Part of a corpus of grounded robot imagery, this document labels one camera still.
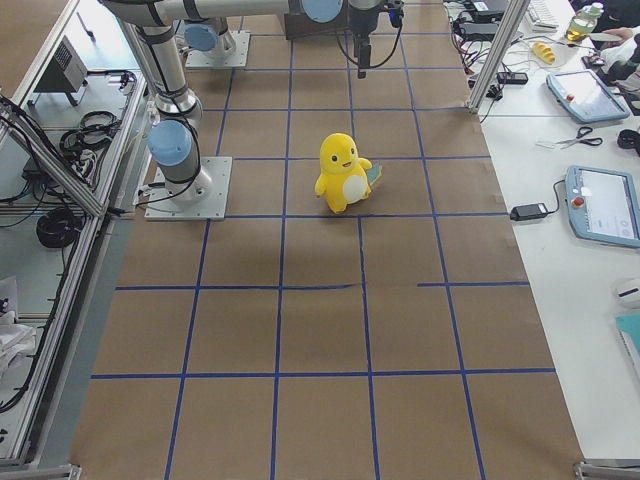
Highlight black handled scissors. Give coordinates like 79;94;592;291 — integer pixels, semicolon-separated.
556;126;603;149

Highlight crumpled white paper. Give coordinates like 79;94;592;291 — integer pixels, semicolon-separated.
0;276;37;374

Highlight brown kraft paper mat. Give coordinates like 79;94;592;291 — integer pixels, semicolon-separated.
71;1;581;479

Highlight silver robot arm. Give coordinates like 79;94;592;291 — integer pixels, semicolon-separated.
183;17;236;56
104;1;404;115

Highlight far blue teach pendant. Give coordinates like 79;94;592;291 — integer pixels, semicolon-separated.
546;70;630;124

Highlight yellow banana toy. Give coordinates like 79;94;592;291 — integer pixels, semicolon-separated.
531;42;556;65

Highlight black coiled cable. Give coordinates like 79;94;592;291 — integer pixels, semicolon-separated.
35;207;82;250

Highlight grey control box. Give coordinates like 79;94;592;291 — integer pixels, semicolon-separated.
34;36;88;106

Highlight teal notebook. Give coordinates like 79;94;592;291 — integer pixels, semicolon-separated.
615;313;640;375

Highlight aluminium frame post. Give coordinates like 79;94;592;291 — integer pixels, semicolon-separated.
467;0;529;113

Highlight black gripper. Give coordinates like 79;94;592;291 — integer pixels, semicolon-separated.
347;0;404;79

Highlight green tea bottle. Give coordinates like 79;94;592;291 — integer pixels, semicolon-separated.
564;2;604;43

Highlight near blue teach pendant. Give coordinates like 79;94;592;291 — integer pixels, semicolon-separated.
565;165;639;249

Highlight yellow plush duck toy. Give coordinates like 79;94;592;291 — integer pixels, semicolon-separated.
314;133;382;214

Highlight black power adapter brick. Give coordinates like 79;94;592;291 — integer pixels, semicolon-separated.
509;203;549;222

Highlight blue teach pendant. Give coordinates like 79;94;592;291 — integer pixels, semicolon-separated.
565;165;639;249
546;70;630;124

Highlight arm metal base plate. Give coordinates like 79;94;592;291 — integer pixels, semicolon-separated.
184;25;250;70
144;156;232;221

